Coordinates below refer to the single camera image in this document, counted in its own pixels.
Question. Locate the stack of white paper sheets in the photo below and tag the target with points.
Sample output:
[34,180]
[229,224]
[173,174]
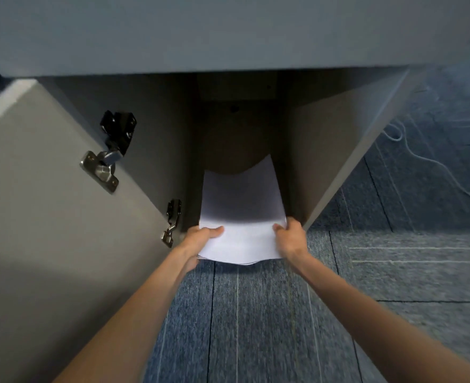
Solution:
[239,217]

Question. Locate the small metal door hinge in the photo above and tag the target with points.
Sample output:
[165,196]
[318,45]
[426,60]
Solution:
[171,222]

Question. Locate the person's left forearm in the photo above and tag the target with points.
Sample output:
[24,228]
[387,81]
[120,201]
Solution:
[125,323]

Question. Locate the grey cabinet door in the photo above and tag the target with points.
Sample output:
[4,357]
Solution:
[59,219]

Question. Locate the person's right thumb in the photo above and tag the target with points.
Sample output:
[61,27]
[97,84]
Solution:
[279,229]

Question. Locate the person's left thumb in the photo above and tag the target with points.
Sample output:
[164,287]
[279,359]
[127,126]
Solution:
[213,232]

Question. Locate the large metal door hinge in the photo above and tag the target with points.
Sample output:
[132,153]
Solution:
[108,151]

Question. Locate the person's right hand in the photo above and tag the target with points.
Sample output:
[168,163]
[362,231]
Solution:
[293,245]

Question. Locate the grey cabinet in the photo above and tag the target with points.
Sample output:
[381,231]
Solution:
[235,91]

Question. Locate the person's left hand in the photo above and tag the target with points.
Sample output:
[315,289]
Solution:
[195,244]

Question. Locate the person's right forearm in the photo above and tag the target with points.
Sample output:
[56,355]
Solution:
[378,325]

